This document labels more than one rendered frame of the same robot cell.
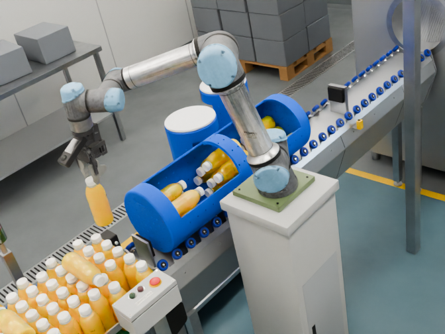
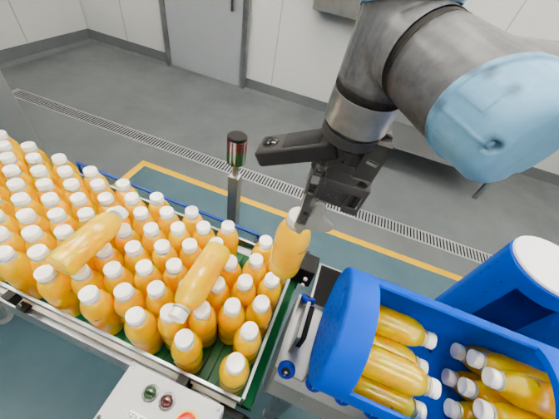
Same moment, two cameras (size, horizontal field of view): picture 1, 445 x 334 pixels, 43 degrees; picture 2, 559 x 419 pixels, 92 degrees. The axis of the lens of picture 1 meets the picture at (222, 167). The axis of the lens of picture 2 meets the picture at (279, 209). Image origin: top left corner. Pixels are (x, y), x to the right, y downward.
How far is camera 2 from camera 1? 1.61 m
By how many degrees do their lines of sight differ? 41
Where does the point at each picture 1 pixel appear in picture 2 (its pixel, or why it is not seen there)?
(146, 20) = not seen: outside the picture
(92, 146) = (334, 177)
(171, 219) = (335, 379)
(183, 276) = (296, 397)
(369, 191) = not seen: outside the picture
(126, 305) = (126, 392)
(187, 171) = (462, 328)
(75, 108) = (364, 42)
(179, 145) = (501, 272)
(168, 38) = not seen: outside the picture
